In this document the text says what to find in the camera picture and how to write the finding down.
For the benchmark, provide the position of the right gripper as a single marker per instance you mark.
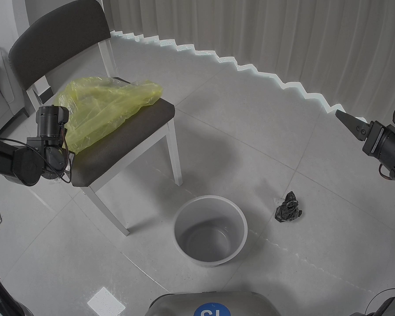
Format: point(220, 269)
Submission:
point(386, 145)

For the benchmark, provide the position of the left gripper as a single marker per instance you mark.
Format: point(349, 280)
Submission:
point(54, 163)

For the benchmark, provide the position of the yellow plastic bag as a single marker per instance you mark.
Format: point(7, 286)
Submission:
point(102, 110)

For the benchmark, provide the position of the black plastic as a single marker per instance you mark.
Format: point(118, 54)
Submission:
point(288, 209)

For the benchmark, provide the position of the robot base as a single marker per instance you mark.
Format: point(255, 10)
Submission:
point(177, 306)

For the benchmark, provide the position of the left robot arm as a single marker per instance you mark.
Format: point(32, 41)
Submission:
point(26, 165)

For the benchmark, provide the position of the white trash bin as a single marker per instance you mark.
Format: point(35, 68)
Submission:
point(210, 235)

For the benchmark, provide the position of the white chair grey cushions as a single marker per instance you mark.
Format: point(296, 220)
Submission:
point(125, 133)

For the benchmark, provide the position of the pale grey sofa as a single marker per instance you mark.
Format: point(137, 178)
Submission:
point(6, 84)

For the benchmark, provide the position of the white curtain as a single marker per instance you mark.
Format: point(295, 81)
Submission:
point(250, 18)

